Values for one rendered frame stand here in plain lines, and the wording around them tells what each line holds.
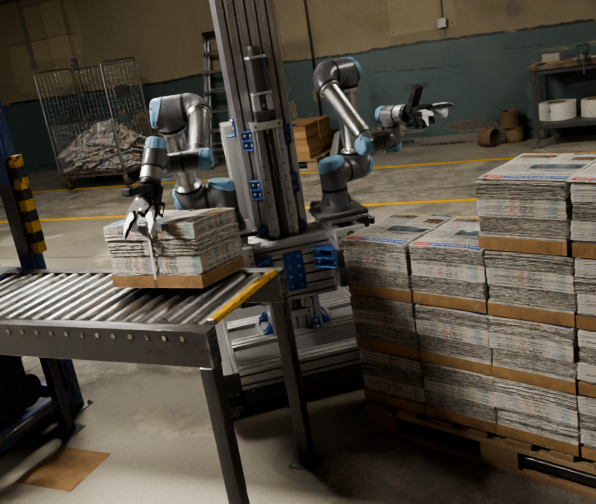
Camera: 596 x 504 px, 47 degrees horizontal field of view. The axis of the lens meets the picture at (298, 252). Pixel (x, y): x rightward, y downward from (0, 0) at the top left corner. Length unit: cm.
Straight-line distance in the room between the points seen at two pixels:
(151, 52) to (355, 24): 321
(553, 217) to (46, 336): 166
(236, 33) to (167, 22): 759
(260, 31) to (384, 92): 630
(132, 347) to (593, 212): 143
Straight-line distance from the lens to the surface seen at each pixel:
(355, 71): 311
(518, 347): 239
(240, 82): 313
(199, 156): 246
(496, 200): 224
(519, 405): 250
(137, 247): 243
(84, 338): 235
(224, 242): 243
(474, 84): 908
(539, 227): 221
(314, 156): 879
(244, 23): 313
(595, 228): 214
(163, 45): 1077
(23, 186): 332
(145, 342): 220
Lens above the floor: 156
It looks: 17 degrees down
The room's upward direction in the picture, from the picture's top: 9 degrees counter-clockwise
